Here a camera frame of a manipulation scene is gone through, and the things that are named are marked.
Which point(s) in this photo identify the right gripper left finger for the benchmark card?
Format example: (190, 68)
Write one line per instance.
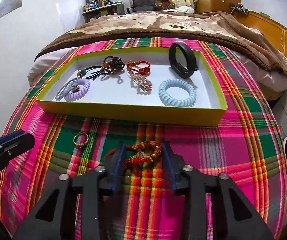
(114, 166)

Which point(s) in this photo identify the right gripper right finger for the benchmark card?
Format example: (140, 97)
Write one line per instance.
(172, 165)

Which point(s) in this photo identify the rhinestone hair clip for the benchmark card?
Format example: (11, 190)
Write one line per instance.
(141, 81)

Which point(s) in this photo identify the pink green plaid cloth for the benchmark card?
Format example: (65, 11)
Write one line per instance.
(246, 144)

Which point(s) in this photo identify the yellow-green white tray box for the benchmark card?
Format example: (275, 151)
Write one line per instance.
(119, 97)

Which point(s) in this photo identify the black fitness band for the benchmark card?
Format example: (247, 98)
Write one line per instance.
(182, 60)

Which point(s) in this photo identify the bed with white sheet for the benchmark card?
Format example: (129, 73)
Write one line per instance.
(273, 82)

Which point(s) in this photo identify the brown patterned blanket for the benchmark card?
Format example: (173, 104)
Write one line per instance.
(219, 28)

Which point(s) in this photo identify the cluttered wooden desk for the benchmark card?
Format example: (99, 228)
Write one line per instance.
(116, 8)

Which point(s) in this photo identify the brown teddy bear santa hat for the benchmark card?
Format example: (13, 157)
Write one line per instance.
(164, 4)

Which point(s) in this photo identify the dark grey chair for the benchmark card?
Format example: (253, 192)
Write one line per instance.
(142, 5)

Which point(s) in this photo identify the wooden headboard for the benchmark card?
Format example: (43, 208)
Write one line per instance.
(275, 32)

